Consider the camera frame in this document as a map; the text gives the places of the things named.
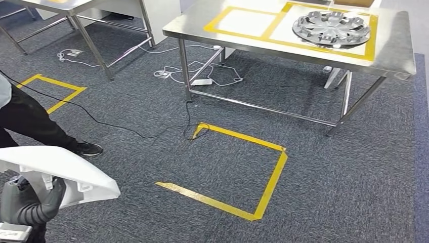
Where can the yellow floor tape marking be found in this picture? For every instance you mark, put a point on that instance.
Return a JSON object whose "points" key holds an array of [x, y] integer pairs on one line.
{"points": [[269, 187], [63, 84]]}

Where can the person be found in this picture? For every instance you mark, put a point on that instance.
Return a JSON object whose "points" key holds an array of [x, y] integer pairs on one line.
{"points": [[30, 120]]}

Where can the white cabinet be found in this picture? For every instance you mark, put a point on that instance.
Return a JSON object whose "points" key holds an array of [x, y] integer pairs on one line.
{"points": [[164, 16]]}

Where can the yellow workbench tape marking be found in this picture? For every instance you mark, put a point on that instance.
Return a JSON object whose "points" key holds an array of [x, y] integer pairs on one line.
{"points": [[371, 40]]}

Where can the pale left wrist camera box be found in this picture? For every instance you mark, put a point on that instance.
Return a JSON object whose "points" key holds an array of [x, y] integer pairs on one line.
{"points": [[15, 232]]}

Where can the stainless steel workbench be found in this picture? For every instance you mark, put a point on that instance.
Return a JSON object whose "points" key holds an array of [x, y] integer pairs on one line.
{"points": [[388, 43]]}

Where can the steel frame table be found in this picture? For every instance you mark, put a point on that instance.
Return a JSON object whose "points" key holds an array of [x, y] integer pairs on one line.
{"points": [[67, 6]]}

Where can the grey wheel hubcap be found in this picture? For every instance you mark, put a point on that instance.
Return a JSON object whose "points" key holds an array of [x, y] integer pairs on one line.
{"points": [[331, 30]]}

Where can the white plastic shell part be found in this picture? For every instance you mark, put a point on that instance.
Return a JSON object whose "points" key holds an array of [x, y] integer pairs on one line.
{"points": [[67, 167]]}

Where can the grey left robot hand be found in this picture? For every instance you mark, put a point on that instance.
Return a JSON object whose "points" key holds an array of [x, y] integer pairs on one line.
{"points": [[23, 208]]}

